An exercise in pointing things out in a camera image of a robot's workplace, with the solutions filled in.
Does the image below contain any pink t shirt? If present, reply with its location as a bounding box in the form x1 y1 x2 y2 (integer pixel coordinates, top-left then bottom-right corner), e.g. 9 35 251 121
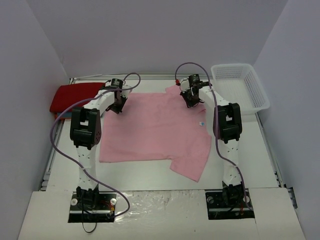
99 86 212 182

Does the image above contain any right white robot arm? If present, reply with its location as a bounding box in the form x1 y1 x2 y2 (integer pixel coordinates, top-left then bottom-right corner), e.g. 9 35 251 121
175 74 244 207

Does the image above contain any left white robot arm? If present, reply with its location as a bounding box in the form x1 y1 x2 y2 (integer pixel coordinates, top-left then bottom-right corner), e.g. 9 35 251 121
70 78 130 209

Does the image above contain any white plastic basket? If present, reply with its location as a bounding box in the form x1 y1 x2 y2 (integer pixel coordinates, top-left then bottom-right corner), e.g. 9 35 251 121
210 63 270 115

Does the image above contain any folded red t shirt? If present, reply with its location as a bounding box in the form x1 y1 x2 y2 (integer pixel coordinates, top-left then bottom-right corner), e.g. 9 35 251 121
49 82 104 114

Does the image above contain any folded teal t shirt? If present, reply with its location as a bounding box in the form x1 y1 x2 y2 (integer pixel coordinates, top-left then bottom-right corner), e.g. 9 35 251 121
54 112 72 119

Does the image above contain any white foam board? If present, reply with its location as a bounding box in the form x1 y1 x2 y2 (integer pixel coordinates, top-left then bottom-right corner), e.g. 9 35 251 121
19 188 305 240

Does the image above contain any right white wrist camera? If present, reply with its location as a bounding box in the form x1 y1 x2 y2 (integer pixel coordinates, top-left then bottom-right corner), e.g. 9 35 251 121
175 78 190 92

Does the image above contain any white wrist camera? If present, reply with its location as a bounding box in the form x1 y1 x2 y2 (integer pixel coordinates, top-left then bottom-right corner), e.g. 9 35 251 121
120 84 133 99
175 78 190 92

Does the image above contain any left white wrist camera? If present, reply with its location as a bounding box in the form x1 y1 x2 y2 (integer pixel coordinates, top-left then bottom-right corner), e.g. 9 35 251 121
120 84 133 99

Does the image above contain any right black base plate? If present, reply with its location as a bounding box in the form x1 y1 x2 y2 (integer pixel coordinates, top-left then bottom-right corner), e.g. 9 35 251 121
205 190 255 221

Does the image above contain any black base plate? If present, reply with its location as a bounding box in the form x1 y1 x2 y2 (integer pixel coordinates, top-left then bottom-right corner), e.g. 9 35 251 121
205 190 255 221
68 192 117 223

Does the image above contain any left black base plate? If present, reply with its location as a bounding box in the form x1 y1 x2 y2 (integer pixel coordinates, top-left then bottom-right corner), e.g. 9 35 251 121
68 192 117 223

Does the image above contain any thin black cable loop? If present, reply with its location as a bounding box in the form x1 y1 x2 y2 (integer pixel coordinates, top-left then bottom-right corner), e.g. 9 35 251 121
81 209 99 235

